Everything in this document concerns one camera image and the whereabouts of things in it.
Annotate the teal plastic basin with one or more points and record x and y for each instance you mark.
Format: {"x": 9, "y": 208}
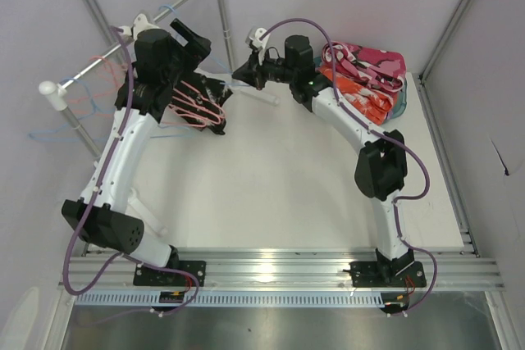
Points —
{"x": 403, "y": 92}

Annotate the orange trousers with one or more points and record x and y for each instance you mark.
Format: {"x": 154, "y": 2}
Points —
{"x": 374, "y": 104}

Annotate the purple trousers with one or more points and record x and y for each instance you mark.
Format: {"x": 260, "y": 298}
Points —
{"x": 398, "y": 109}

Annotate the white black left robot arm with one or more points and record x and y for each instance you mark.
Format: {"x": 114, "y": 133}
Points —
{"x": 158, "y": 64}

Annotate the pink hanger of orange trousers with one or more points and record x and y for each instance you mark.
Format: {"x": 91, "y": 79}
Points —
{"x": 90, "y": 80}

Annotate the pink hanger of black trousers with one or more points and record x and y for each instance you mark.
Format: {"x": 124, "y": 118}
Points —
{"x": 195, "y": 107}

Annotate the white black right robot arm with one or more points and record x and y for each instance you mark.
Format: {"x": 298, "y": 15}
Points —
{"x": 381, "y": 160}

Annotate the aluminium mounting rail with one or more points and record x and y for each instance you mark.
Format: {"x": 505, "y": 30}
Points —
{"x": 326, "y": 270}

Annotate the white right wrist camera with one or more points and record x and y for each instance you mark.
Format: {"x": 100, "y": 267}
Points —
{"x": 257, "y": 39}

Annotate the metal clothes rack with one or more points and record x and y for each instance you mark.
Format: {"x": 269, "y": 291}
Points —
{"x": 55, "y": 93}

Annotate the white slotted cable duct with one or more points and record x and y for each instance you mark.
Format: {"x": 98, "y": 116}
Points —
{"x": 214, "y": 298}

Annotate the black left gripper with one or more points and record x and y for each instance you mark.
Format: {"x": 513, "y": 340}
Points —
{"x": 190, "y": 85}

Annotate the pink patterned trousers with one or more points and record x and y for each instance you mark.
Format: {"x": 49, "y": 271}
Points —
{"x": 375, "y": 68}

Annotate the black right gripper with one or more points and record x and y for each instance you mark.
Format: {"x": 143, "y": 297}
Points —
{"x": 254, "y": 72}

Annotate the black white trousers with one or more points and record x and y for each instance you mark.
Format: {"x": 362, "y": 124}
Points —
{"x": 216, "y": 89}

